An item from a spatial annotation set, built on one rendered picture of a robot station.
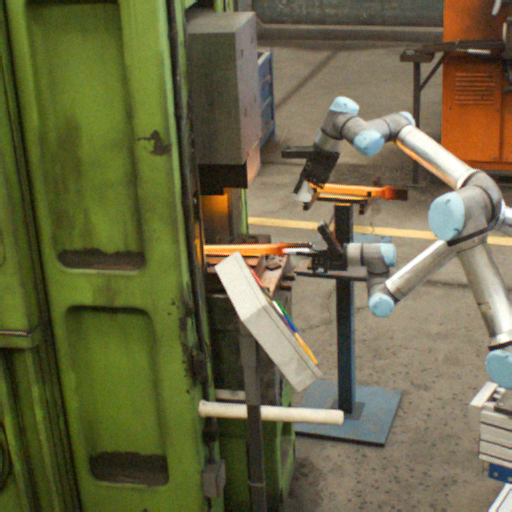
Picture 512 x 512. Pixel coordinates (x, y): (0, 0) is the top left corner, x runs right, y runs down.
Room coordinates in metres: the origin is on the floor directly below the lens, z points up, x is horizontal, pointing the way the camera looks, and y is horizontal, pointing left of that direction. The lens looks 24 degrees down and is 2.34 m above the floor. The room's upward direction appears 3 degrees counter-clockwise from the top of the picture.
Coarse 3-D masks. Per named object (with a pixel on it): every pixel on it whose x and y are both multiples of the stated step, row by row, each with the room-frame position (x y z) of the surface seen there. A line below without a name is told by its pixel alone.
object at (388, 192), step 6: (312, 186) 3.49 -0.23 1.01; (324, 186) 3.48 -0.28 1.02; (330, 186) 3.47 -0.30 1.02; (336, 186) 3.47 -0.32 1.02; (342, 186) 3.46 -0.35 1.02; (348, 186) 3.46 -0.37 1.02; (354, 186) 3.46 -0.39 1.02; (384, 186) 3.42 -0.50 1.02; (390, 186) 3.41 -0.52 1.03; (336, 192) 3.46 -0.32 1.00; (342, 192) 3.45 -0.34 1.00; (348, 192) 3.44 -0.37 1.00; (354, 192) 3.43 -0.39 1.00; (360, 192) 3.42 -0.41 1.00; (372, 192) 3.41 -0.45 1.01; (378, 192) 3.40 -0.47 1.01; (384, 192) 3.38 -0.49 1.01; (390, 192) 3.39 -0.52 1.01; (396, 192) 3.38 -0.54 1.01; (402, 192) 3.38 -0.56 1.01; (384, 198) 3.38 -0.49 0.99; (390, 198) 3.39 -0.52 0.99; (396, 198) 3.38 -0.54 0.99; (402, 198) 3.38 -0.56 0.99
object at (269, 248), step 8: (208, 248) 2.98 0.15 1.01; (216, 248) 2.97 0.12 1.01; (224, 248) 2.96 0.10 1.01; (232, 248) 2.96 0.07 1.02; (240, 248) 2.95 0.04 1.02; (248, 248) 2.94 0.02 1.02; (256, 248) 2.94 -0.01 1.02; (264, 248) 2.93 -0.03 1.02; (272, 248) 2.93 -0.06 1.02; (280, 248) 2.91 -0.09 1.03; (280, 256) 2.91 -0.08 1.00
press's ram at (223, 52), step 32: (192, 32) 2.81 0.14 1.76; (224, 32) 2.79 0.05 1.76; (192, 64) 2.81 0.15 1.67; (224, 64) 2.79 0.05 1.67; (256, 64) 3.04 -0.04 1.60; (224, 96) 2.79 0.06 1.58; (256, 96) 3.02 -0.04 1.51; (224, 128) 2.79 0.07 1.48; (256, 128) 2.99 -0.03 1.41; (224, 160) 2.79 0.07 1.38
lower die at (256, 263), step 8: (208, 256) 2.96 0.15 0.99; (216, 256) 2.95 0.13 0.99; (224, 256) 2.95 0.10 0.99; (248, 256) 2.93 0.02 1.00; (256, 256) 2.92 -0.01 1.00; (264, 256) 3.01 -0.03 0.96; (216, 264) 2.90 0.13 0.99; (248, 264) 2.88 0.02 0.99; (256, 264) 2.88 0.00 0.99; (264, 264) 3.00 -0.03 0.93; (208, 272) 2.86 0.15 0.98; (216, 272) 2.85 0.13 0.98; (256, 272) 2.87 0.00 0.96; (208, 280) 2.86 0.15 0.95; (216, 280) 2.85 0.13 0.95
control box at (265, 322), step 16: (240, 256) 2.49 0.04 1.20; (224, 272) 2.45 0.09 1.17; (240, 272) 2.40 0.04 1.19; (240, 288) 2.33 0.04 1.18; (256, 288) 2.29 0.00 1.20; (240, 304) 2.25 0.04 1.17; (256, 304) 2.21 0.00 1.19; (272, 304) 2.25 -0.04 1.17; (256, 320) 2.19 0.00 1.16; (272, 320) 2.20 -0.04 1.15; (256, 336) 2.19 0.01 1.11; (272, 336) 2.20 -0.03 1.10; (288, 336) 2.21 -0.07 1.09; (272, 352) 2.20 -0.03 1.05; (288, 352) 2.21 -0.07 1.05; (304, 352) 2.22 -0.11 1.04; (288, 368) 2.21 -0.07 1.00; (304, 368) 2.22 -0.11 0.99; (304, 384) 2.22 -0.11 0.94
